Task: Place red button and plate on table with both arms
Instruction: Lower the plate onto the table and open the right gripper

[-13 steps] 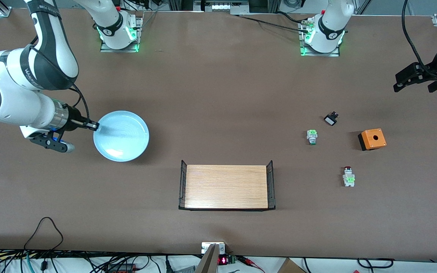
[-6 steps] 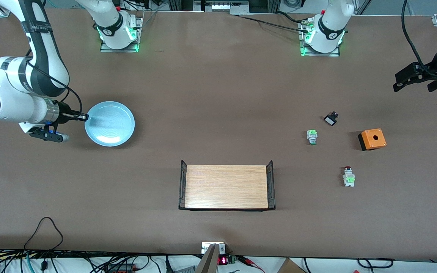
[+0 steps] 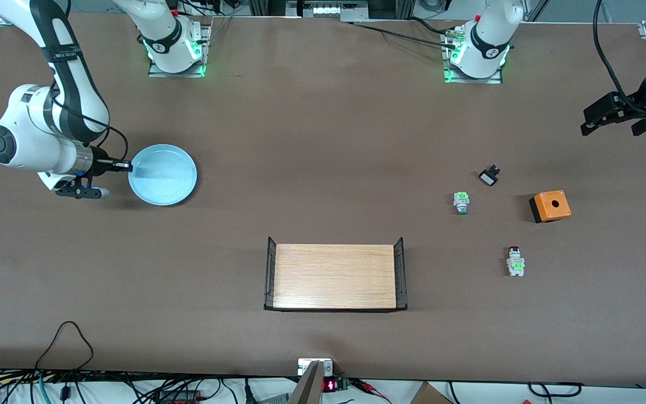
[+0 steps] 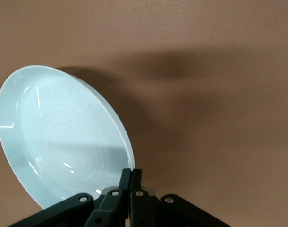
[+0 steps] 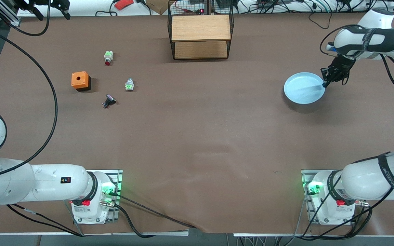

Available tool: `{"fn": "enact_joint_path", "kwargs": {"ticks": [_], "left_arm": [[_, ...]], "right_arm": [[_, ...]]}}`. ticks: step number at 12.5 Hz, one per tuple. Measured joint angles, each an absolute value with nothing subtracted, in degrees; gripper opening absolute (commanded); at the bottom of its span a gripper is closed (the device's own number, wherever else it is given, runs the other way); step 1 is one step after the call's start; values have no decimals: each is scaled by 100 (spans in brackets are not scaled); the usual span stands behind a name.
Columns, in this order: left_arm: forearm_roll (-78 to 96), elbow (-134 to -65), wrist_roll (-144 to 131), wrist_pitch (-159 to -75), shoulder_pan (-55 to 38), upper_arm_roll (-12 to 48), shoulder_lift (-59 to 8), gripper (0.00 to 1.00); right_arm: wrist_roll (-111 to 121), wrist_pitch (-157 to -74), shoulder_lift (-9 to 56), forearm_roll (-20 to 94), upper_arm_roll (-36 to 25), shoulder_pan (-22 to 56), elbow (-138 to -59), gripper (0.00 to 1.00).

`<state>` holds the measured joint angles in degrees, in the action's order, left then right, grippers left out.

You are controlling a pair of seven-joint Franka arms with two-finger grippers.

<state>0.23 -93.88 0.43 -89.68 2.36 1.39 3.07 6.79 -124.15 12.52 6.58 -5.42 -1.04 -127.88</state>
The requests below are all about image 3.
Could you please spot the grey metal equipment frame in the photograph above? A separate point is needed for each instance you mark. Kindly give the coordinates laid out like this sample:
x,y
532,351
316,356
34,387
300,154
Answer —
x,y
328,8

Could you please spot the aluminium camera mast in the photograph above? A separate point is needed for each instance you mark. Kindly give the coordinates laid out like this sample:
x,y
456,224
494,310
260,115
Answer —
x,y
307,387

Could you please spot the red push button switch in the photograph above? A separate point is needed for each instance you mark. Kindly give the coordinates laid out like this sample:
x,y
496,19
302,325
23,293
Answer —
x,y
516,262

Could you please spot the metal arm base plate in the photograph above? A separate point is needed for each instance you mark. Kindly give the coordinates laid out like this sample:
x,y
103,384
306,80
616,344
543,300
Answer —
x,y
471,80
157,72

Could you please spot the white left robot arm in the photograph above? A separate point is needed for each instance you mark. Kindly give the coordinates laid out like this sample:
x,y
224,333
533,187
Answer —
x,y
483,53

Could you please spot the light blue round plate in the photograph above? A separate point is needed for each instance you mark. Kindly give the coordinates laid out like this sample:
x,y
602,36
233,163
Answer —
x,y
166,177

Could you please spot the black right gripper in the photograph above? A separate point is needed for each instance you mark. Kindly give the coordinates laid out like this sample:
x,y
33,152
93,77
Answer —
x,y
98,162

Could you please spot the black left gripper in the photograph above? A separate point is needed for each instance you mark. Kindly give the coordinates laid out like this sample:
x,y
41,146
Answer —
x,y
638,102

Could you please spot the red digit display module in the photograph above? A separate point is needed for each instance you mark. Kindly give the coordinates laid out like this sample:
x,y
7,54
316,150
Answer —
x,y
331,385

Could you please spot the brown cardboard box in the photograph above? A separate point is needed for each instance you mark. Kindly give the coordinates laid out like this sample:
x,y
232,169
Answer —
x,y
429,395

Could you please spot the metal mast bracket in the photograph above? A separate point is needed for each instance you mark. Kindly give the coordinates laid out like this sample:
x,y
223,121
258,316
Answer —
x,y
327,366

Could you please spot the black rectangular white-faced switch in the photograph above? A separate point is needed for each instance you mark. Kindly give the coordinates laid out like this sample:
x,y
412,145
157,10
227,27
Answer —
x,y
489,177

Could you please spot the orange black device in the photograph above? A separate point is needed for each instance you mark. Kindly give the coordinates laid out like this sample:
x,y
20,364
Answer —
x,y
180,397

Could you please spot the orange button enclosure box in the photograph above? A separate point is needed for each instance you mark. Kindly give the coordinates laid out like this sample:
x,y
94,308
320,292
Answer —
x,y
552,205

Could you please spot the green push button switch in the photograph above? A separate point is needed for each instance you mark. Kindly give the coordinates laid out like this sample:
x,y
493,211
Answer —
x,y
461,202

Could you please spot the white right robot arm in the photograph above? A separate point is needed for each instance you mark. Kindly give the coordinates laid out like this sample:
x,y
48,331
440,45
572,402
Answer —
x,y
26,140

